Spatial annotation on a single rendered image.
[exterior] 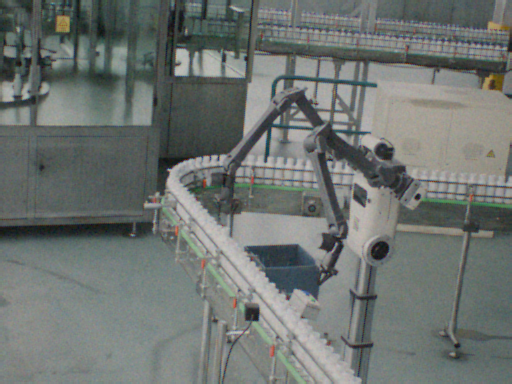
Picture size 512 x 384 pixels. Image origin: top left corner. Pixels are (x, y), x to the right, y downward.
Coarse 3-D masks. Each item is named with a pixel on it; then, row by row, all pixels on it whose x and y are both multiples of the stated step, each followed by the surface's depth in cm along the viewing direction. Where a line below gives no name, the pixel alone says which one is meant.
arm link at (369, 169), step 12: (312, 132) 427; (324, 132) 423; (312, 144) 420; (336, 144) 428; (348, 144) 432; (348, 156) 432; (360, 156) 435; (360, 168) 436; (372, 168) 437; (384, 168) 438; (384, 180) 437
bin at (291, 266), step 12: (252, 252) 529; (264, 252) 532; (276, 252) 534; (288, 252) 537; (300, 252) 535; (264, 264) 534; (276, 264) 537; (288, 264) 539; (300, 264) 535; (312, 264) 521; (276, 276) 503; (288, 276) 506; (300, 276) 508; (312, 276) 511; (276, 288) 505; (288, 288) 508; (300, 288) 510; (312, 288) 513; (288, 300) 510
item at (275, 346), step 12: (156, 192) 548; (168, 192) 550; (156, 216) 552; (156, 228) 554; (180, 228) 509; (180, 240) 512; (180, 252) 513; (216, 252) 471; (216, 264) 471; (204, 276) 472; (204, 288) 472; (252, 288) 430; (240, 300) 429; (276, 336) 389; (288, 336) 391; (324, 336) 396; (276, 348) 389; (288, 348) 394; (276, 360) 392
